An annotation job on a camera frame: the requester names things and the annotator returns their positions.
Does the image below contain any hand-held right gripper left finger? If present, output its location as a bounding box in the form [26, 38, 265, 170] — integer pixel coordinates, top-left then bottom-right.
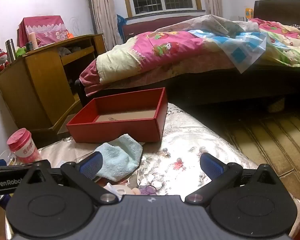
[17, 152, 118, 204]

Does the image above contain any red cardboard box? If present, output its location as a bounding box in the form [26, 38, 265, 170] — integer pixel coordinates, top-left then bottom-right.
[66, 87, 168, 143]

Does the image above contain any peach plastic bottle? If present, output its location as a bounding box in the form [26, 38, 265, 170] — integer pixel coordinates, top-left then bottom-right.
[28, 32, 38, 50]

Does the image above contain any pink lace-trimmed cloth cover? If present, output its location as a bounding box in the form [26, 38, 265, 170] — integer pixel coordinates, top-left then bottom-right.
[17, 16, 70, 47]

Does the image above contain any wooden desk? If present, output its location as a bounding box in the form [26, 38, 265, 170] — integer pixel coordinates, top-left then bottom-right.
[0, 34, 107, 135]

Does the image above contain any white floral sheet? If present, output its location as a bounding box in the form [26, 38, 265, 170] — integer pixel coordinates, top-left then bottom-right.
[150, 14, 265, 39]

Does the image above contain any dark wooden bed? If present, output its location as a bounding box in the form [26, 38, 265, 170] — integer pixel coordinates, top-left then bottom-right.
[75, 0, 300, 107]

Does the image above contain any pink cartoon quilt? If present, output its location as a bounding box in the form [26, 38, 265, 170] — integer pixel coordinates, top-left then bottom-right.
[79, 17, 300, 97]

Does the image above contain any blue plastic bag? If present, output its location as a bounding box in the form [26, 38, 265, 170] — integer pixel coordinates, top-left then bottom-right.
[117, 14, 127, 34]

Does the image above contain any dark red sofa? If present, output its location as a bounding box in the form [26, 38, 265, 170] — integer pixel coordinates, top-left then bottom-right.
[121, 15, 203, 43]

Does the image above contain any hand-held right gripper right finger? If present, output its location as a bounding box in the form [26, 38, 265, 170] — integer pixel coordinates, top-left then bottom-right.
[185, 152, 285, 204]

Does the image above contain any red white snowman plush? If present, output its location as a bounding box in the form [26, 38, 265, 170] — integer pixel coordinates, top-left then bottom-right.
[0, 48, 11, 72]

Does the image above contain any light blue towel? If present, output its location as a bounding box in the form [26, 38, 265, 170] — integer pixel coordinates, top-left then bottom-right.
[94, 134, 143, 182]

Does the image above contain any steel thermos flask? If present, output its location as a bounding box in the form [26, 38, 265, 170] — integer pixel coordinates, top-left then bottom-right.
[5, 39, 17, 62]

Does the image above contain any pink lidded cup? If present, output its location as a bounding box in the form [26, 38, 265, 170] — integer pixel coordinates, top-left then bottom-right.
[7, 128, 42, 165]

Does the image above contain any white plush toy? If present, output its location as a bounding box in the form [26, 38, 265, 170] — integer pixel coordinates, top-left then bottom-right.
[104, 182, 127, 202]

